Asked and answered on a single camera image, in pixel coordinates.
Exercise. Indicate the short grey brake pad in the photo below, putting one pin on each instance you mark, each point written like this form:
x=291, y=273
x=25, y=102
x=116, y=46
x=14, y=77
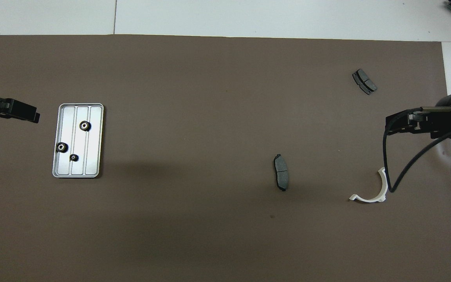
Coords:
x=364, y=81

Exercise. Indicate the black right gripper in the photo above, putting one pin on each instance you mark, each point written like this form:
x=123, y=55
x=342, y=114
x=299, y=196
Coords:
x=444, y=121

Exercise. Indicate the silver metal tray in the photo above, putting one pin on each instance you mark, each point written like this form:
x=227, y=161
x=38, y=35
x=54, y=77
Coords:
x=92, y=149

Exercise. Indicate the brown table mat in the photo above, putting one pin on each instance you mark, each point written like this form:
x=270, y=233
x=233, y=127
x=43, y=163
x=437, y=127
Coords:
x=210, y=98

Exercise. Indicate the long grey brake pad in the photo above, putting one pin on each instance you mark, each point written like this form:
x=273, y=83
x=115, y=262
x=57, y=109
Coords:
x=281, y=172

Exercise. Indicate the medium black bushing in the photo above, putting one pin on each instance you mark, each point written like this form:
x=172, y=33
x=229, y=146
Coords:
x=61, y=147

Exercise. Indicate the white curved plastic bracket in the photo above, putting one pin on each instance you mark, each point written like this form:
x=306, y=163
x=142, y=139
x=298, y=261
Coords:
x=366, y=199

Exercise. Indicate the small black bearing gear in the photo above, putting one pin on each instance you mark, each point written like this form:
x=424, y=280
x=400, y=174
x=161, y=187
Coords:
x=74, y=157

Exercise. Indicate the large black bearing gear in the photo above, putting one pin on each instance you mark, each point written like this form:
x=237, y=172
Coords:
x=85, y=125

